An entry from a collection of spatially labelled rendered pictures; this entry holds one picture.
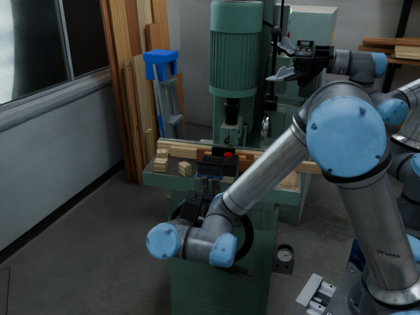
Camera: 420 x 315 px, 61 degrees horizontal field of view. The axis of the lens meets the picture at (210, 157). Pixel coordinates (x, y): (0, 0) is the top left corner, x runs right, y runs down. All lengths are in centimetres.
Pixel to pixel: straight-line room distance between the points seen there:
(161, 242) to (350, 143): 44
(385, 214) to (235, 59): 75
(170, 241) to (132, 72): 205
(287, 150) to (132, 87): 208
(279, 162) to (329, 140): 22
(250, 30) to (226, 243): 72
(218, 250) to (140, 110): 210
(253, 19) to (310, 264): 161
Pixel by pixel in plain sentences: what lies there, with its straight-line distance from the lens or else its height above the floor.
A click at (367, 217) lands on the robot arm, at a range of 69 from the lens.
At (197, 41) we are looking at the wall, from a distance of 394.
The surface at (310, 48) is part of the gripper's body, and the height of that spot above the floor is 139.
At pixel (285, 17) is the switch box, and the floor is 143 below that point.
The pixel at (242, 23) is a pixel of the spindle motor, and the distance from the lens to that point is 122.
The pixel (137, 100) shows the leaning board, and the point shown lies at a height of 73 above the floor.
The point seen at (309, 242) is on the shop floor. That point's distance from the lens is 255.
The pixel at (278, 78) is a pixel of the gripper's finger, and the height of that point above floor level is 130.
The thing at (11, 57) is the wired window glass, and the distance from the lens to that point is 240.
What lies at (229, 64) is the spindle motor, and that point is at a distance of 125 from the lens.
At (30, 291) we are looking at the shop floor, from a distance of 234.
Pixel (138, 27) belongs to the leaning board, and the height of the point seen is 119.
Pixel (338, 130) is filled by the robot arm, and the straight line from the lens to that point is 58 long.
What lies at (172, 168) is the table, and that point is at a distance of 142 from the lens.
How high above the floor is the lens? 159
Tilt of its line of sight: 27 degrees down
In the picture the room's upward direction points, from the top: 1 degrees clockwise
